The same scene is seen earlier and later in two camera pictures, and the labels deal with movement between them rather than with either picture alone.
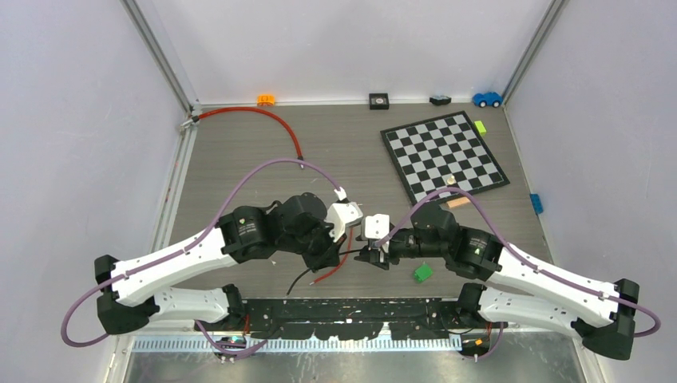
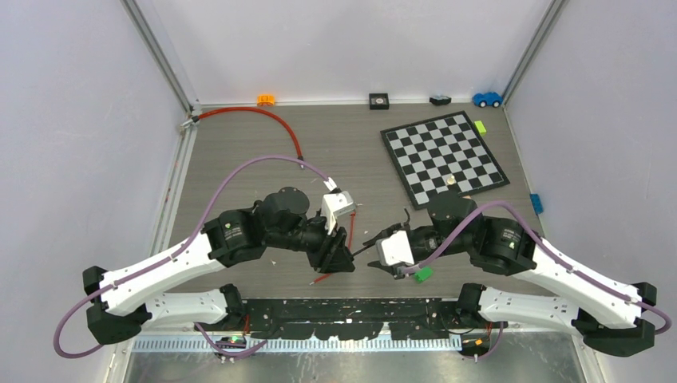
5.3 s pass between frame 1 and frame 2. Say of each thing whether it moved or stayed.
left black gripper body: stayed
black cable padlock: moved
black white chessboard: stayed
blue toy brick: stayed
